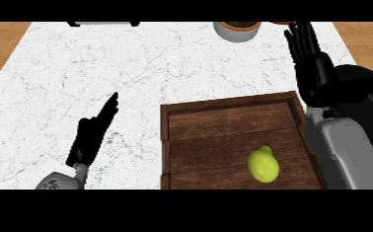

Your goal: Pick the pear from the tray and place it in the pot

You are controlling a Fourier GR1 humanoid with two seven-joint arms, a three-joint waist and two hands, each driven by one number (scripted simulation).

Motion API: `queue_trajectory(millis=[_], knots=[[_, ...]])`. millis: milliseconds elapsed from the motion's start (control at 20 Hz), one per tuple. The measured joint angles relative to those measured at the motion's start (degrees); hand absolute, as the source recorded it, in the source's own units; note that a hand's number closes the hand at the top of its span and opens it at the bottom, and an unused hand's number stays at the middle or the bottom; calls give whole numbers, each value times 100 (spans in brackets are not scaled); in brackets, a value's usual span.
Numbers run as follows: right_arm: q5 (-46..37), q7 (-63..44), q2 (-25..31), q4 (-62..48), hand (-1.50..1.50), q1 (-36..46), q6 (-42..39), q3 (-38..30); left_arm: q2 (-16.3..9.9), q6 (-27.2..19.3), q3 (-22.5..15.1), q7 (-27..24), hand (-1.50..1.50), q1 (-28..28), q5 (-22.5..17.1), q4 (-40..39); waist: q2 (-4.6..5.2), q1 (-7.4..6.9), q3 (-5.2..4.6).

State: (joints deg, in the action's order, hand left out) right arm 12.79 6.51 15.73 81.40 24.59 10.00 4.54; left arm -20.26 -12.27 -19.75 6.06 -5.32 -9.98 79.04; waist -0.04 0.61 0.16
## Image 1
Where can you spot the red object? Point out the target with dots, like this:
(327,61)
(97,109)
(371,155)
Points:
(281,22)

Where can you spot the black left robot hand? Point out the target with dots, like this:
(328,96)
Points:
(90,137)

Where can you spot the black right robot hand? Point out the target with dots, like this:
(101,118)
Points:
(312,74)

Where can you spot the black pot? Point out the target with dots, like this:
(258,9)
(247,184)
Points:
(356,84)

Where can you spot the yellow-green pear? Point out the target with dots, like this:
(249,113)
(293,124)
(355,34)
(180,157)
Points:
(264,165)

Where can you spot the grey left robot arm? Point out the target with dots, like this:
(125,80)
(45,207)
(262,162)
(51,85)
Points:
(60,180)

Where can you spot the white plant pot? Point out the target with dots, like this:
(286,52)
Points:
(236,33)

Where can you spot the brown wooden tray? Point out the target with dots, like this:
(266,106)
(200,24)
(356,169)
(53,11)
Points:
(213,134)

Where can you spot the pale appliance with black feet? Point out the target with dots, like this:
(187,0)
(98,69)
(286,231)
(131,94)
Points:
(73,23)

